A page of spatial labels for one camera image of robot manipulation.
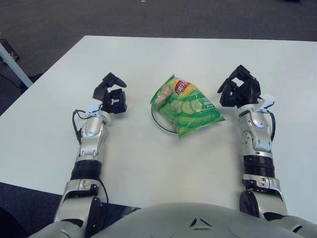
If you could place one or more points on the grey robot torso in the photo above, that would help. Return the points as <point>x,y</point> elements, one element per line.
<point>158,223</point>

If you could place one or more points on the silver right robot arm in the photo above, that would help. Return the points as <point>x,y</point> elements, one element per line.
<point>257,138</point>

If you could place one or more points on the green chips snack bag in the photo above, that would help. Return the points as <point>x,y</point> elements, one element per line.
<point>188,109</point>

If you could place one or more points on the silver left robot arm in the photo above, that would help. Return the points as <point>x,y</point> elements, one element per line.
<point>91,129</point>

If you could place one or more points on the white table leg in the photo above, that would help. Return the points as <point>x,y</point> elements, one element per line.
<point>15,69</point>

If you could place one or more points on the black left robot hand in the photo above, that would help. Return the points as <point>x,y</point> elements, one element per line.
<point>109,101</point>

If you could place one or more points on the white plate with black rim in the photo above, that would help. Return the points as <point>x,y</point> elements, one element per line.
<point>163,124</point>

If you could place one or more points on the black object on floor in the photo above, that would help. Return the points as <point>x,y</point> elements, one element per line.
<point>11,50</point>

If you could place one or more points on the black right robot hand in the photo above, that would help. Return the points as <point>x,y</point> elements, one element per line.
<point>247,93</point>

